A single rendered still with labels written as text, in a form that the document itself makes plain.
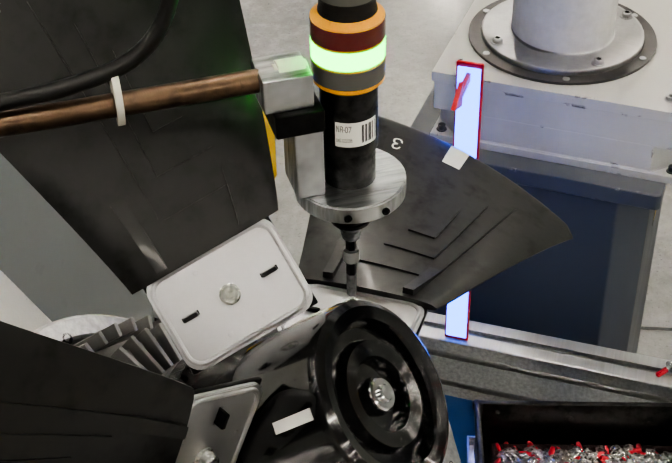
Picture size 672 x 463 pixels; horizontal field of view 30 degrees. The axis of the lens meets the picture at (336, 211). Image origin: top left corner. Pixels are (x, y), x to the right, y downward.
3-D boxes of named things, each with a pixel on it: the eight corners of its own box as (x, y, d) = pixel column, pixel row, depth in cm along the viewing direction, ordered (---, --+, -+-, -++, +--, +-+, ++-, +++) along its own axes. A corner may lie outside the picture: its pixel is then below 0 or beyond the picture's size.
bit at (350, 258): (342, 289, 84) (341, 228, 81) (358, 287, 84) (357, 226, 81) (345, 299, 83) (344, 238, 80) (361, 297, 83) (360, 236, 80)
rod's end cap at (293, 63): (277, 71, 71) (311, 65, 71) (268, 54, 72) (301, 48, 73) (278, 101, 72) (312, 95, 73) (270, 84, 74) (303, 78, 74)
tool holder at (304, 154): (279, 241, 75) (271, 101, 69) (251, 176, 80) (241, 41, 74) (422, 212, 77) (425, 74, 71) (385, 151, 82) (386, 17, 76)
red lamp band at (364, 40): (321, 57, 70) (321, 38, 69) (301, 22, 73) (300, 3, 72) (396, 45, 71) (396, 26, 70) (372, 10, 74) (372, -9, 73)
